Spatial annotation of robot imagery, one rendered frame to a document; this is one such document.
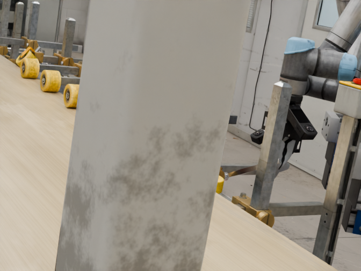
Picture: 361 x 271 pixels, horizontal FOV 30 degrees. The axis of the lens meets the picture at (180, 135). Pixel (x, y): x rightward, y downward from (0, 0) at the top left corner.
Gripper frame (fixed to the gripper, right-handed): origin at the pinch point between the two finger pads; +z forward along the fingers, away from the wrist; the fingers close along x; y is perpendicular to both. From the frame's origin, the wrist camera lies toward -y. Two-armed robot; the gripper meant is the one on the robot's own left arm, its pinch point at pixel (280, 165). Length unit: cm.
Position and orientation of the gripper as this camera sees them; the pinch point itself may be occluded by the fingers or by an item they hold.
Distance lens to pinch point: 189.7
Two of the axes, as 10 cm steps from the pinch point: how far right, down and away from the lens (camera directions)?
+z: -1.6, 9.6, 2.2
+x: -8.6, -0.3, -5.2
